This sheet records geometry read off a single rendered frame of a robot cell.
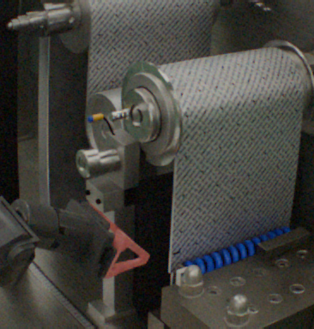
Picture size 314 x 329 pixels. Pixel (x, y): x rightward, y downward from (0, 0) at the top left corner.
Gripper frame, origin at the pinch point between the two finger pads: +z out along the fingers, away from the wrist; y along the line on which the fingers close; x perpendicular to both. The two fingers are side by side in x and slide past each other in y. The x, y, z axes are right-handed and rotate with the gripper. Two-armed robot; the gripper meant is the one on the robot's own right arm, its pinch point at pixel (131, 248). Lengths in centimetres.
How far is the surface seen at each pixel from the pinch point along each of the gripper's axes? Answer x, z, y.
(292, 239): 8.2, 25.1, 4.7
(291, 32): 37.4, 25.0, -15.1
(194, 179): 11.5, 5.7, -0.9
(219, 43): 29, 29, -35
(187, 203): 8.0, 6.5, -0.8
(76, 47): 19.5, -2.3, -30.2
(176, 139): 16.1, -0.8, -0.5
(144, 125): 15.6, -2.9, -5.0
